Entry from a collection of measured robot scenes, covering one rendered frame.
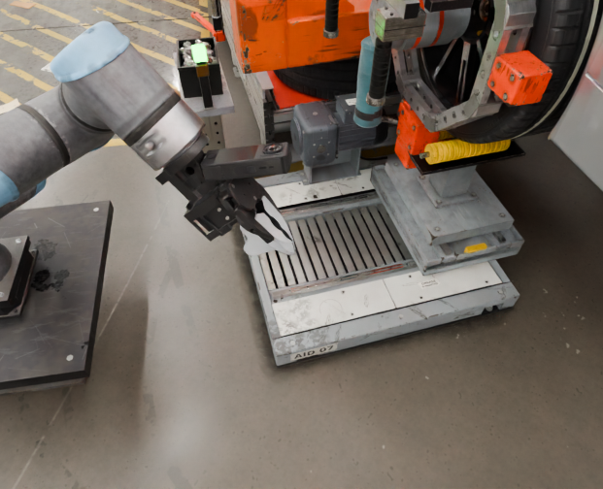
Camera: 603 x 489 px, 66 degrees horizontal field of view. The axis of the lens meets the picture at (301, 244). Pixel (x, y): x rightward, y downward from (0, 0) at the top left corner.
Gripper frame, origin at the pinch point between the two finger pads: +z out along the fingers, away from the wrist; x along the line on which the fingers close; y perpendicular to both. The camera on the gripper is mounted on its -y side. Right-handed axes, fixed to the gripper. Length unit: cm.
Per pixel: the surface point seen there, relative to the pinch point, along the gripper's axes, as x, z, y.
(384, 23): -47, -8, -22
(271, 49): -106, -13, 17
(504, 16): -48, 5, -41
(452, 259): -71, 71, 1
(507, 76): -45, 14, -36
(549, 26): -49, 12, -47
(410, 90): -83, 18, -15
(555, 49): -48, 16, -46
